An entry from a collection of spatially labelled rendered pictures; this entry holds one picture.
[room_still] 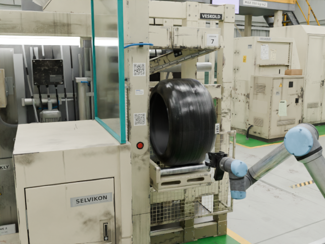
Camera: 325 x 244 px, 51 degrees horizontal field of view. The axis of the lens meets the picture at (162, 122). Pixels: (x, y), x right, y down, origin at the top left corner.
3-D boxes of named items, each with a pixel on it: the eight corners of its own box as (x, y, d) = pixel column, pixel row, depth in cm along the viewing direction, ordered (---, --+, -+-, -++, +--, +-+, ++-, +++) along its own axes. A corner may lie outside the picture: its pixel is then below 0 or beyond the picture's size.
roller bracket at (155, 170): (156, 183, 200) (155, 167, 198) (136, 164, 236) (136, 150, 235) (161, 183, 201) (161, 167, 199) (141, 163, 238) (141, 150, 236)
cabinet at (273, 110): (269, 144, 640) (273, 76, 617) (247, 137, 690) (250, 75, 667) (301, 138, 684) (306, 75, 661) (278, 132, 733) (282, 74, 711)
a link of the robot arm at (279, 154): (311, 114, 161) (238, 171, 186) (305, 117, 152) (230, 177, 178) (328, 133, 158) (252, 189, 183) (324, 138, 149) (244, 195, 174)
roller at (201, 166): (158, 171, 202) (155, 166, 206) (157, 177, 205) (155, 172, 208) (210, 165, 214) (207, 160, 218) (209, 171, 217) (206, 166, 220)
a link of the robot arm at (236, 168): (235, 180, 161) (234, 162, 160) (223, 175, 171) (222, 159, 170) (249, 176, 164) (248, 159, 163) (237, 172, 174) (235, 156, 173)
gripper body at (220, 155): (219, 150, 188) (231, 153, 177) (219, 165, 189) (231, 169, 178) (207, 151, 186) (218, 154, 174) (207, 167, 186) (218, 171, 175)
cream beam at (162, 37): (139, 48, 220) (138, 24, 217) (128, 49, 243) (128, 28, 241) (221, 49, 241) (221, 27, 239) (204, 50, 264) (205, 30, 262)
